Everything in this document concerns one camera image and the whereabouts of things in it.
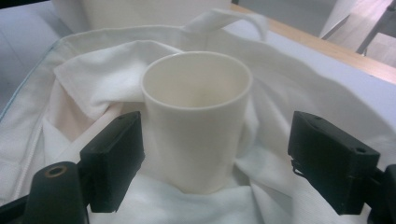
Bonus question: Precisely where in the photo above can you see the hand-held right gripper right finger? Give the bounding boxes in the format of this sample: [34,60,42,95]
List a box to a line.
[287,110,381,217]

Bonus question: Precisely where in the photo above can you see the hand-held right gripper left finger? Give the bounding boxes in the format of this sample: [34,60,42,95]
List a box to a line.
[78,110,146,215]

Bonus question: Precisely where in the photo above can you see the white tote bag coloured shapes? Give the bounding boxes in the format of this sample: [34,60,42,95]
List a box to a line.
[0,7,396,224]

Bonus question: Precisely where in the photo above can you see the white cup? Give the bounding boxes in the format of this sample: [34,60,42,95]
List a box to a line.
[140,50,253,196]

